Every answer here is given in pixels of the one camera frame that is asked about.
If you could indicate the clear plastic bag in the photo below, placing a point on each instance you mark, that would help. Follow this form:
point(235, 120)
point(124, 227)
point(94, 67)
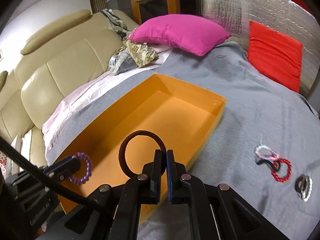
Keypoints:
point(120, 62)

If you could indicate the grey storage box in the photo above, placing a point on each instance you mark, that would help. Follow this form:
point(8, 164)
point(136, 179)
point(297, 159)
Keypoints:
point(120, 6)

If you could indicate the orange cardboard box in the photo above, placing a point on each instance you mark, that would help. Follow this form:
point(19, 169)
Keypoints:
point(175, 110)

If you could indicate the grey blanket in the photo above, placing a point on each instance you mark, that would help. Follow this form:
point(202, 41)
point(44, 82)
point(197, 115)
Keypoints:
point(250, 105)

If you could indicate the pale pink sheet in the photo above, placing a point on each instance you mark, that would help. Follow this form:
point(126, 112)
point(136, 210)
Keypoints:
point(82, 92)

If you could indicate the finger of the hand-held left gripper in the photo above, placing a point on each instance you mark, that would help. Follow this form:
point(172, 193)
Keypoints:
point(67, 172)
point(65, 161)

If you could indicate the silver foil insulation mat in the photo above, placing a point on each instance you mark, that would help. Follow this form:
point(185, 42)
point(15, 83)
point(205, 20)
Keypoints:
point(225, 5)

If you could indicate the beige leather sofa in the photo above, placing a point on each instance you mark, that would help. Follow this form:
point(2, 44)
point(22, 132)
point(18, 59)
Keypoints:
point(62, 67)

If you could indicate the wooden cabinet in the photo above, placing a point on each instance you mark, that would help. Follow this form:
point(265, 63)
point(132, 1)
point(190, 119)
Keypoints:
point(172, 0)

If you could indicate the red cushion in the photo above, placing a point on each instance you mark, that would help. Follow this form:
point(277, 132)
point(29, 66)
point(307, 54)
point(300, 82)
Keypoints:
point(272, 55)

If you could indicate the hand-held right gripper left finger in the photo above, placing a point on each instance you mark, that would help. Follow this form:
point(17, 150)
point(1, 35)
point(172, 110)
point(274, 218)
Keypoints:
point(158, 166)

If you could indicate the black white patterned cloth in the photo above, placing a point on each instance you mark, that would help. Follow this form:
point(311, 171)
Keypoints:
point(116, 22)

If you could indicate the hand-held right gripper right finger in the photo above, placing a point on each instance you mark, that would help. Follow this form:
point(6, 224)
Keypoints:
point(170, 170)

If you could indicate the floral printed cloth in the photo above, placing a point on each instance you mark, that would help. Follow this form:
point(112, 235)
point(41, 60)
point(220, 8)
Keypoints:
point(3, 161)

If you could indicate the magenta pillow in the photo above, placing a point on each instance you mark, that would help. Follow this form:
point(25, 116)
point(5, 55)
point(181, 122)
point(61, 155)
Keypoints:
point(180, 32)

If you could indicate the gold patterned cloth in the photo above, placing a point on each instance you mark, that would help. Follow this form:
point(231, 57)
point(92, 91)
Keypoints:
point(142, 53)

